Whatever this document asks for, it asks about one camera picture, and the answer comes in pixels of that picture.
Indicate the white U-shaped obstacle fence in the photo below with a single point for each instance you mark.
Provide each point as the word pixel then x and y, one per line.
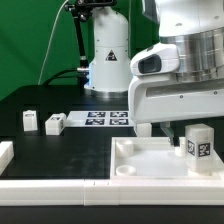
pixel 113 192

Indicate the fiducial marker sheet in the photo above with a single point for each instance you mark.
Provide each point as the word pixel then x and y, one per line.
pixel 99 119

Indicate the white square table top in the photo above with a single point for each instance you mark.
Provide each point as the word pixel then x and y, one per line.
pixel 153 158

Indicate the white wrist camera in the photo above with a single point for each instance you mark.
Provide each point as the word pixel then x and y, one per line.
pixel 157 59

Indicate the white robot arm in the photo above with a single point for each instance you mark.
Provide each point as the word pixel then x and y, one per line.
pixel 182 76

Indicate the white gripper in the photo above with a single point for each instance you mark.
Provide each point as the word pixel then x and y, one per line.
pixel 159 98

